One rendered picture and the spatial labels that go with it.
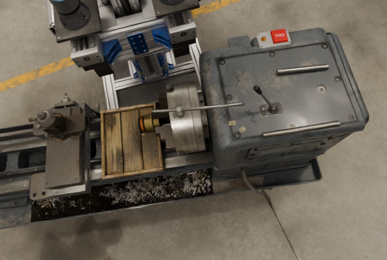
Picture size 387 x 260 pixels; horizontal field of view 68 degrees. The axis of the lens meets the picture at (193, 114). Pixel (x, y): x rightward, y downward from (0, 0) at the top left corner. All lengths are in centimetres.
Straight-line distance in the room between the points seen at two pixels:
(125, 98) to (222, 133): 141
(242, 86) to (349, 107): 40
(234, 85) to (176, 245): 146
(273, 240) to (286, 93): 139
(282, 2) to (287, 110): 211
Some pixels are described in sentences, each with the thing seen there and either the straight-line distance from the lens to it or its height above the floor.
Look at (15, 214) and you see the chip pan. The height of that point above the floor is 54.
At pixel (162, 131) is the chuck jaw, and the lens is 126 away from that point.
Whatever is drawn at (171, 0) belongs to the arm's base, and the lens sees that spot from 151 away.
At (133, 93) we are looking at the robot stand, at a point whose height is 21.
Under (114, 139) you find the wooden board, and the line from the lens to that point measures 154.
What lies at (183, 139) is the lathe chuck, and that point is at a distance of 117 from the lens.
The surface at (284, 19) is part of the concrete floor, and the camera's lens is 303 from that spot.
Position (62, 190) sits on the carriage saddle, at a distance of 154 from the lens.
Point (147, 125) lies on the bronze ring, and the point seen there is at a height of 111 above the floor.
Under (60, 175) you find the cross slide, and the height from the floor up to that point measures 97.
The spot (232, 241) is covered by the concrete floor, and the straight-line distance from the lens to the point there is 229.
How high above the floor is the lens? 229
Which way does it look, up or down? 68 degrees down
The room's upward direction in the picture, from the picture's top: 10 degrees counter-clockwise
